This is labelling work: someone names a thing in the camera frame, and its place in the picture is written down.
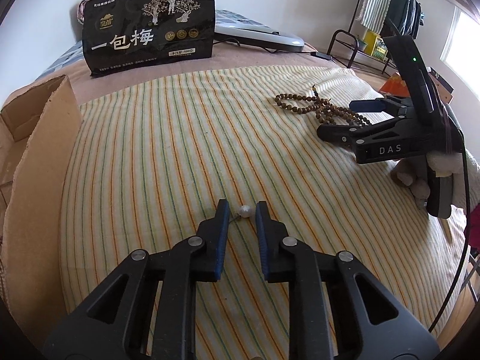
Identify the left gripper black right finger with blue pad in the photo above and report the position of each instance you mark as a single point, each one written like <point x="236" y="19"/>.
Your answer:
<point x="337" y="308"/>

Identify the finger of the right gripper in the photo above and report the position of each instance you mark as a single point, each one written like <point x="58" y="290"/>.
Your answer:
<point x="386" y="135"/>

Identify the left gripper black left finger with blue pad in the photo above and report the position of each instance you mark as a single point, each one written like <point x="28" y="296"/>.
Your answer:
<point x="145" y="308"/>

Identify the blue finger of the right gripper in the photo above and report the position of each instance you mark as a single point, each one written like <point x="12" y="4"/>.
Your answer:
<point x="394" y="106"/>

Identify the orange gift box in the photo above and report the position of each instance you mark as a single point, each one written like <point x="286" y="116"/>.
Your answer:
<point x="395" y="86"/>

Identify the yellow green box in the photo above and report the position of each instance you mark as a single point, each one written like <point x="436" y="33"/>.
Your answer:
<point x="375" y="46"/>

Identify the black clothes rack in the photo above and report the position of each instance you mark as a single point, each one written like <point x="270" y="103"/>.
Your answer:
<point x="362" y="45"/>

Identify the dark hanging clothes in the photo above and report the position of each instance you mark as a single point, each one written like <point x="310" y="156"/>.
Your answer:
<point x="406" y="15"/>

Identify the striped yellow bed cloth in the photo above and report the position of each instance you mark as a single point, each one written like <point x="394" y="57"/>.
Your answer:
<point x="152" y="160"/>

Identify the brown cardboard box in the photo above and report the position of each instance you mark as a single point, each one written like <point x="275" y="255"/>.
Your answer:
<point x="39" y="127"/>

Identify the black plum snack bag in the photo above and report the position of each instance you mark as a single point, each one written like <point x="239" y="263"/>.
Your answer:
<point x="119" y="35"/>

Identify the white ring light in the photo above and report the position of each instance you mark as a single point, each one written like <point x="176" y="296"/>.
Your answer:
<point x="259" y="36"/>

